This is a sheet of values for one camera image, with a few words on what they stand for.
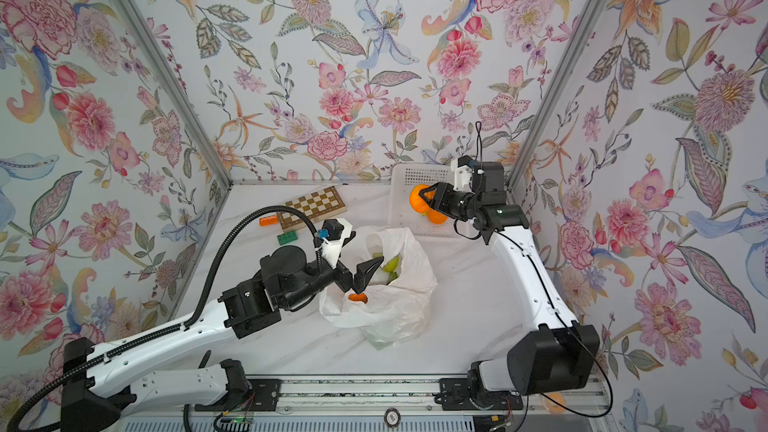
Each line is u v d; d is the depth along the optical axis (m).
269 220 1.09
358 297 0.85
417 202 0.76
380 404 0.74
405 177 1.17
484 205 0.58
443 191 0.67
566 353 0.41
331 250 0.55
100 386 0.39
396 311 0.75
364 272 0.55
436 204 0.67
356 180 1.26
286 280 0.49
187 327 0.45
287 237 1.04
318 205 1.11
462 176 0.70
